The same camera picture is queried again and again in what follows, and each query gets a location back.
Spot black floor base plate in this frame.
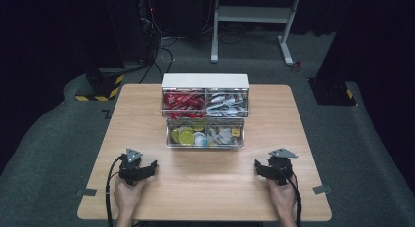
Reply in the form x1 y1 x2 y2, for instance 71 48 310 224
307 77 357 107

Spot grey tape piece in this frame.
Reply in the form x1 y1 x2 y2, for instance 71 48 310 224
311 184 334 195
75 187 98 198

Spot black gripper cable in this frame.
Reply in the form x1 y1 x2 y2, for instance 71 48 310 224
283 166 303 227
104 154 126 227

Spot person's right hand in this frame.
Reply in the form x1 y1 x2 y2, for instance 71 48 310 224
267 175 299 219

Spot black cables under stand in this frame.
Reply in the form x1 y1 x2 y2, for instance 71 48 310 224
201 22 282 46

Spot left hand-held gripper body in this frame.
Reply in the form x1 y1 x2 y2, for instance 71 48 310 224
117 147 145 186

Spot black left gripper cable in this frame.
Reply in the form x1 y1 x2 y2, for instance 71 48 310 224
104 154 126 227

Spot pile of grey sachets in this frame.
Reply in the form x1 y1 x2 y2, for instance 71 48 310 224
207 125 243 147

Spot white metal stand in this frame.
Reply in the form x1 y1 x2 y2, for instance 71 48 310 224
210 0 303 67

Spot pile of silver packets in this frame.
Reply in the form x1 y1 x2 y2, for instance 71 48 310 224
206 92 249 117

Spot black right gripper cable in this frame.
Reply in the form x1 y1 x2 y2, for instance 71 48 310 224
283 166 303 227

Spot bundle of floor cables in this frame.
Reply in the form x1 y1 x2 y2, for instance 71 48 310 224
138 0 177 85

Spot person's left hand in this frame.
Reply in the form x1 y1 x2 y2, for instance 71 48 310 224
114 176 148 219

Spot pile of round lidded cups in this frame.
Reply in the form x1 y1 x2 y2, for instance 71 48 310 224
169 121 209 148

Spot black yellow striped base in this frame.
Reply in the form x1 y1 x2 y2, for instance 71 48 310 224
74 67 126 103

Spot pile of red stick packets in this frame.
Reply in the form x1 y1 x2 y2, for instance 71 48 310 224
162 91 207 120

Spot white clear drawer organizer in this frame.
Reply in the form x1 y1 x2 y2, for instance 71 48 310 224
160 72 252 150

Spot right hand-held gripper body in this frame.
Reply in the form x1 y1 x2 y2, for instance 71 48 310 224
266 148 299 186

